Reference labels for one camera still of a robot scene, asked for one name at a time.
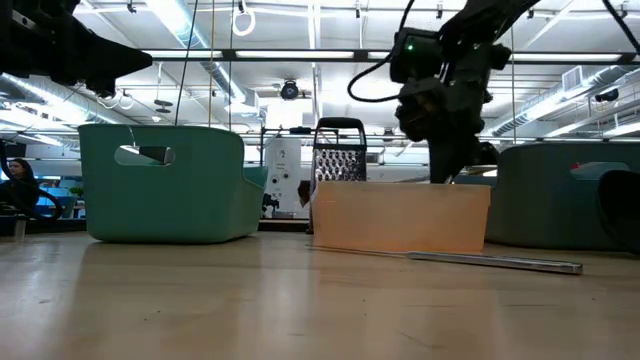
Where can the black overhead frame bar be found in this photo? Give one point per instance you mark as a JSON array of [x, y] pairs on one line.
[[229, 55]]

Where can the round black ceiling camera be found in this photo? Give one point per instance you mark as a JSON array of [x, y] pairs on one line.
[[289, 91]]

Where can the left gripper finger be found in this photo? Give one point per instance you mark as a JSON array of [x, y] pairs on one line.
[[115, 62], [104, 89]]

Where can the orange translucent plastic container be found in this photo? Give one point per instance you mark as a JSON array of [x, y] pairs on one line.
[[400, 220]]

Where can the black plastic serving spoon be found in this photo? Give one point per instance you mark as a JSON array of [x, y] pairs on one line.
[[622, 210]]

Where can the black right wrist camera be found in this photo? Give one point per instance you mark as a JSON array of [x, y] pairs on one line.
[[415, 57]]

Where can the white machine cabinet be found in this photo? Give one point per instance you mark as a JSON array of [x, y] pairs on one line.
[[285, 170]]

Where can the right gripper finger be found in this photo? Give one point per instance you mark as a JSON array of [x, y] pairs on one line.
[[447, 162], [487, 155]]

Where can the silver ceiling duct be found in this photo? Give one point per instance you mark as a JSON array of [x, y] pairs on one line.
[[220, 75]]

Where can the silver metal utensil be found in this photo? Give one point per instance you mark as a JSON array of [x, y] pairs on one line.
[[500, 260]]

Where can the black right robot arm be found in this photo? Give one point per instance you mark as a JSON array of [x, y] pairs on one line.
[[490, 17]]

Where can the metal box grater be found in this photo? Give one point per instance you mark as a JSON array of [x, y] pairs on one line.
[[340, 165]]

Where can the small grey post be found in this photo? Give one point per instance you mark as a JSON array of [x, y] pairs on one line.
[[20, 230]]

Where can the black dome ceiling camera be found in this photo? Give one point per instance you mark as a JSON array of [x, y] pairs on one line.
[[606, 95]]

